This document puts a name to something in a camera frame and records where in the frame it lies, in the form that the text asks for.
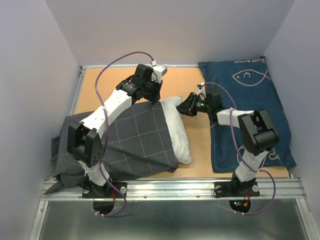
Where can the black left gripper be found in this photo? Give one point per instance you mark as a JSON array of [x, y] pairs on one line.
[[157, 96]]

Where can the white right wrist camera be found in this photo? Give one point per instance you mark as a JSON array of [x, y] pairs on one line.
[[201, 92]]

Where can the aluminium table edge frame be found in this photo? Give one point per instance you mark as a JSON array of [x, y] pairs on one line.
[[83, 100]]

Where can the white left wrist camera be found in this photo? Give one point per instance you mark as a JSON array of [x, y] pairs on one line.
[[158, 71]]

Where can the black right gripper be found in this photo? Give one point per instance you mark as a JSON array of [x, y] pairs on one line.
[[187, 107]]

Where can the white stained pillow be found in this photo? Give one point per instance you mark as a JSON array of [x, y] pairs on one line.
[[176, 128]]

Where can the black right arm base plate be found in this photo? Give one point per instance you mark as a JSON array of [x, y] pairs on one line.
[[235, 190]]

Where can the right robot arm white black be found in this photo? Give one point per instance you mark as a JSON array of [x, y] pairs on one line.
[[258, 134]]

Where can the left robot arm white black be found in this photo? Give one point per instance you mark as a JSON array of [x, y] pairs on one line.
[[84, 142]]

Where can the aluminium mounting rail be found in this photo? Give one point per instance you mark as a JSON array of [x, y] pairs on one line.
[[172, 189]]

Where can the blue fish-print cushion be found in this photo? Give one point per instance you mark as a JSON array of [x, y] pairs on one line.
[[245, 85]]

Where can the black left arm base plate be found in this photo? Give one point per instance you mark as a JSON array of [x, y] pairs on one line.
[[110, 191]]

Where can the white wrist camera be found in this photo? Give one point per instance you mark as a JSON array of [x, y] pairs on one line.
[[201, 92], [158, 71]]

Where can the grey checked pillowcase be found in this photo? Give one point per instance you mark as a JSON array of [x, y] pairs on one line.
[[138, 145]]

